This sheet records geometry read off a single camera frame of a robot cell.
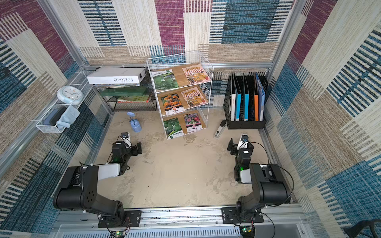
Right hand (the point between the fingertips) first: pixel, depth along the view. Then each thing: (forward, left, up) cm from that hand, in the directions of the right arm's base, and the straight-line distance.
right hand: (241, 138), depth 90 cm
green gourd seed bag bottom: (+15, +43, -8) cm, 46 cm away
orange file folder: (+18, -10, +14) cm, 25 cm away
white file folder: (+17, +3, +9) cm, 20 cm away
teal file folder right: (+34, -6, +20) cm, 40 cm away
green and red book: (+27, +68, +10) cm, 73 cm away
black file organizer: (+15, -6, -6) cm, 17 cm away
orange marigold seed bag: (+15, +40, +15) cm, 46 cm away
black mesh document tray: (+28, +59, +1) cm, 65 cm away
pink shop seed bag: (+20, +28, +15) cm, 38 cm away
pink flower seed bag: (+21, +28, -10) cm, 36 cm away
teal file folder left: (+17, +1, +12) cm, 21 cm away
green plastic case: (+25, +72, +17) cm, 78 cm away
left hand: (+1, +67, -4) cm, 67 cm away
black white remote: (+13, +10, -8) cm, 18 cm away
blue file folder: (+16, -11, +17) cm, 26 cm away
